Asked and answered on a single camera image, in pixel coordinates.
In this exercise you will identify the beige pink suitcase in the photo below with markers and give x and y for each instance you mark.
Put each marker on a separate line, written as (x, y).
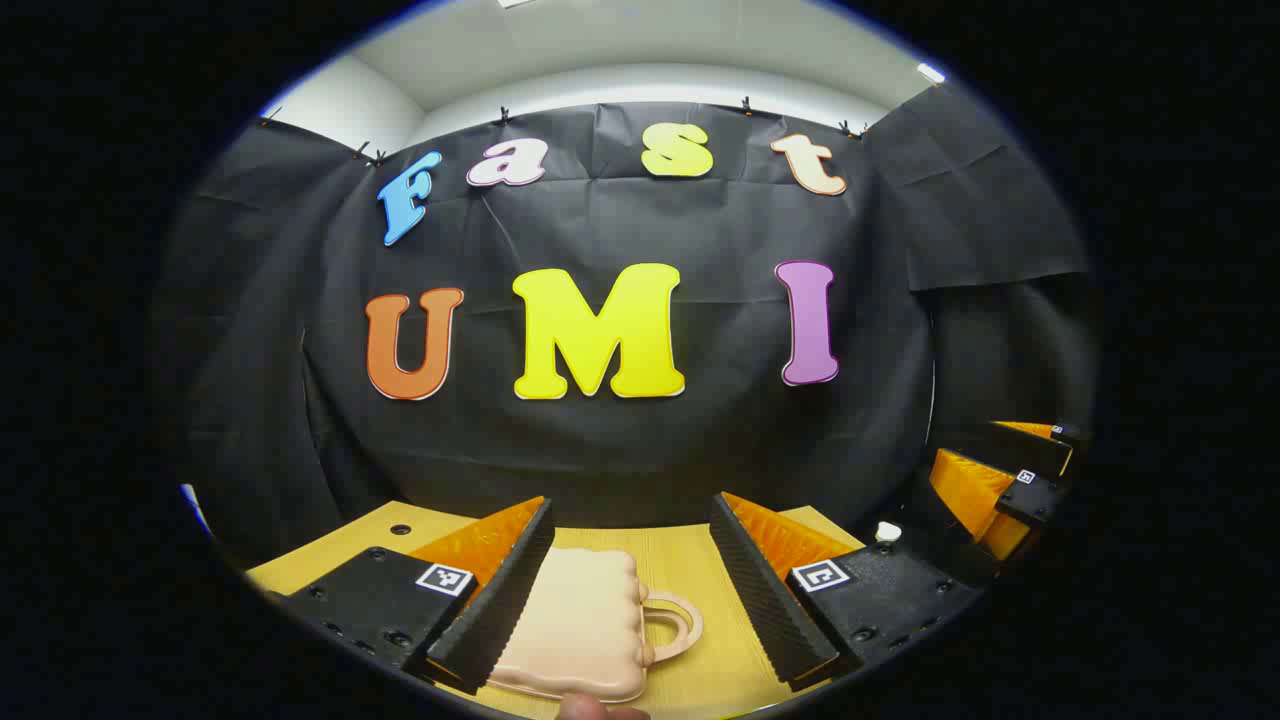
(590, 620)

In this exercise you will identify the black backdrop cloth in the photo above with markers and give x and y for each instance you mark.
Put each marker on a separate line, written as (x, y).
(700, 450)

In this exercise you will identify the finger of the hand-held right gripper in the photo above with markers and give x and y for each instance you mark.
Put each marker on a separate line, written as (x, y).
(1030, 498)
(1010, 448)

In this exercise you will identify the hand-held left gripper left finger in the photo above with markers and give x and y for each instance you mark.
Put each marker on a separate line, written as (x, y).
(500, 600)

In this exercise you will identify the white pump bottle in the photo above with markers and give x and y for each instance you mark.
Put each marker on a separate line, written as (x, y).
(887, 531)

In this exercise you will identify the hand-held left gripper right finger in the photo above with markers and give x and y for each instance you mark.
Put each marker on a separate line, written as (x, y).
(770, 600)

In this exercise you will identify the ceiling light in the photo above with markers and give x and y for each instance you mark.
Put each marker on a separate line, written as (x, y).
(931, 73)

